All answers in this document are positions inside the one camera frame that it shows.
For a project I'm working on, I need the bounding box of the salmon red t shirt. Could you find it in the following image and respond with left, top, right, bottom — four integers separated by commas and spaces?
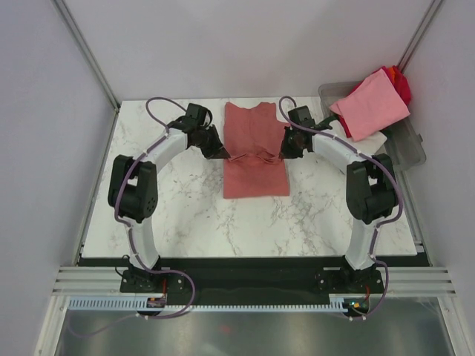
223, 102, 289, 200

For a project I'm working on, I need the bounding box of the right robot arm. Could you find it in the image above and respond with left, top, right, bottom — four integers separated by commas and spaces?
281, 106, 403, 292

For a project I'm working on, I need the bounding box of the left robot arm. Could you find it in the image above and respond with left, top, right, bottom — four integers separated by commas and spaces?
108, 103, 230, 291

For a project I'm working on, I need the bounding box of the dark green t shirt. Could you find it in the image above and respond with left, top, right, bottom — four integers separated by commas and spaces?
315, 115, 339, 131

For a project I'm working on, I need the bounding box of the white t shirt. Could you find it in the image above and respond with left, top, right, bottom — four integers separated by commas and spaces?
330, 121, 387, 155

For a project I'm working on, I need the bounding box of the light pink t shirt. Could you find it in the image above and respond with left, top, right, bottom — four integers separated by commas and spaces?
329, 72, 411, 142

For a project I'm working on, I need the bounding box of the grey translucent plastic bin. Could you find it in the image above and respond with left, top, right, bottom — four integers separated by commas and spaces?
318, 82, 427, 171

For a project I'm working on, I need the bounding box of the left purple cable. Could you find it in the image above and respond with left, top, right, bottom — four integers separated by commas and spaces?
114, 96, 196, 297

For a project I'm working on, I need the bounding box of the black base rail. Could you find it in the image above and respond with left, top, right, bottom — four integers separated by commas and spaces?
120, 257, 384, 306

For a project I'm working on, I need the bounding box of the right aluminium frame post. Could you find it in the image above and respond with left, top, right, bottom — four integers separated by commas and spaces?
397, 0, 445, 73

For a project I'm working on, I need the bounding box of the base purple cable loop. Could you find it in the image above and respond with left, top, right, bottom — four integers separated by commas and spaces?
135, 268, 200, 322

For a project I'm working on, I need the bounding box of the white slotted cable duct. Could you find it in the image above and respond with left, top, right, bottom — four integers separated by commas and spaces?
68, 296, 355, 313

